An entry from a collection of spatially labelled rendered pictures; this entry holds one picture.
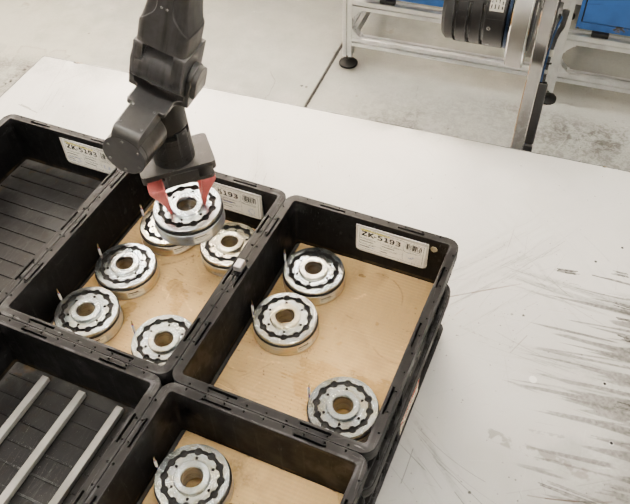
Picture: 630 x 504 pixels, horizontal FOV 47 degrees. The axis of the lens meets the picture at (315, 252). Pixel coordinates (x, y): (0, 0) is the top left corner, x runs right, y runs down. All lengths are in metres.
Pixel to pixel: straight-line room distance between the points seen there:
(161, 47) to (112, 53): 2.58
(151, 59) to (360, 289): 0.54
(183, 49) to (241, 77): 2.31
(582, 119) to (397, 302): 1.96
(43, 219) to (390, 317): 0.67
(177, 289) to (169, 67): 0.48
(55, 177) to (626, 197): 1.17
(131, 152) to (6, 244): 0.57
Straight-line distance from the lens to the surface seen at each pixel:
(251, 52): 3.33
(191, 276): 1.27
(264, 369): 1.14
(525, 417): 1.28
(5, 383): 1.23
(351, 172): 1.63
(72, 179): 1.51
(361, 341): 1.17
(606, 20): 2.94
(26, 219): 1.46
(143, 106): 0.92
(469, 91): 3.11
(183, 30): 0.86
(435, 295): 1.10
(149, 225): 1.33
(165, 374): 1.04
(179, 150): 0.99
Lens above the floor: 1.78
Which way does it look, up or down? 48 degrees down
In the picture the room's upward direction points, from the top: 2 degrees counter-clockwise
